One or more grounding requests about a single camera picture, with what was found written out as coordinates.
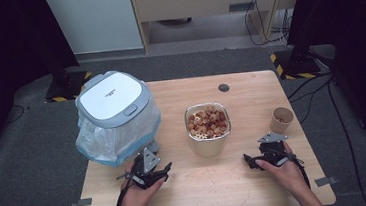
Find translucent plastic trash bag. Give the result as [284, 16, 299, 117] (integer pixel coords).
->
[72, 96, 166, 170]

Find person's right hand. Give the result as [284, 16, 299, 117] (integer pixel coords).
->
[254, 138, 312, 202]

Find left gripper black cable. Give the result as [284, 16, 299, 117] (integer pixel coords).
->
[111, 174, 138, 206]

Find light wooden desk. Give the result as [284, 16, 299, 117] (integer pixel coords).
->
[129, 0, 310, 55]

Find brown paper cup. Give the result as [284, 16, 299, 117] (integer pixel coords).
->
[267, 105, 296, 136]

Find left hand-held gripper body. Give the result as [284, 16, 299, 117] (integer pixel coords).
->
[114, 146, 171, 192]

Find black curtain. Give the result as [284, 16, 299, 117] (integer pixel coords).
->
[0, 0, 89, 175]
[282, 0, 366, 164]

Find thin black floor cable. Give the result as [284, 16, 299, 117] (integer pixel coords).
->
[3, 103, 27, 126]

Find pile of round brown snacks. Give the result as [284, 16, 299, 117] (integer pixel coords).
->
[185, 103, 230, 141]

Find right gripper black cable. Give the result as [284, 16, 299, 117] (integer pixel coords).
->
[289, 153, 312, 192]

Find grey tape strip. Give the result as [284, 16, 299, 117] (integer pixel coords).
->
[68, 197, 94, 206]
[313, 175, 340, 188]

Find white grey lidded trash can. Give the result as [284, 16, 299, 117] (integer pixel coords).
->
[72, 67, 161, 160]

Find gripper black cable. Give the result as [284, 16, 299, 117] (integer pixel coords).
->
[111, 174, 138, 206]
[289, 153, 312, 192]

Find white cabinet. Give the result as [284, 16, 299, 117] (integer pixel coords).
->
[44, 0, 144, 57]

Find black yellow striped stand base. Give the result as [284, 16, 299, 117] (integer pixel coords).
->
[42, 69, 95, 105]
[269, 46, 322, 83]

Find metal container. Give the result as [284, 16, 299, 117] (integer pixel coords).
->
[182, 100, 235, 160]

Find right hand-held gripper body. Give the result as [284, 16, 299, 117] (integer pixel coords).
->
[257, 129, 303, 169]

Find black hanging cables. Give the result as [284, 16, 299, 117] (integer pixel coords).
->
[241, 0, 295, 49]

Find person's left hand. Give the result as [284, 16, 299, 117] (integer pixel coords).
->
[114, 158, 169, 206]

